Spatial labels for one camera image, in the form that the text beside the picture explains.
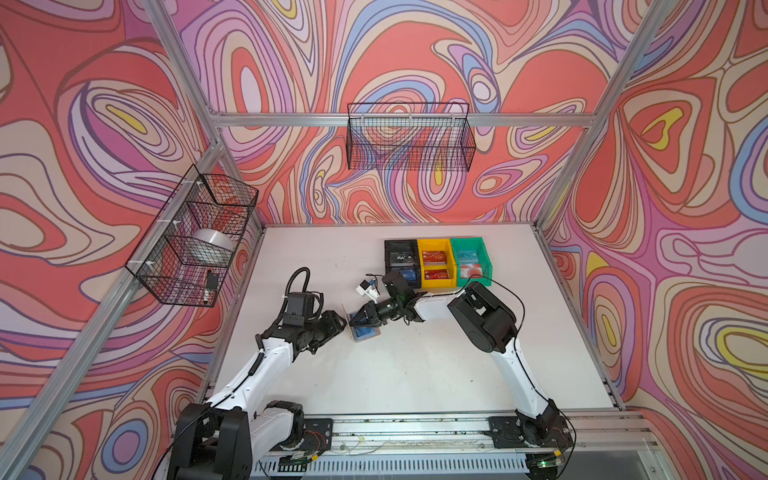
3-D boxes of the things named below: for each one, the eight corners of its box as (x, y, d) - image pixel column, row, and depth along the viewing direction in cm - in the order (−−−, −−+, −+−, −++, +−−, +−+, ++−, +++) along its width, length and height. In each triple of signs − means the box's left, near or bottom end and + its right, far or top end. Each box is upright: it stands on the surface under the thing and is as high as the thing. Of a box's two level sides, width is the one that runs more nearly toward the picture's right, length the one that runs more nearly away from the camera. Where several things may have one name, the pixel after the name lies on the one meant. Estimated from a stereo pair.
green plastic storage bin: (455, 289, 103) (460, 275, 97) (449, 251, 114) (452, 237, 108) (489, 289, 103) (495, 275, 97) (479, 251, 114) (484, 237, 108)
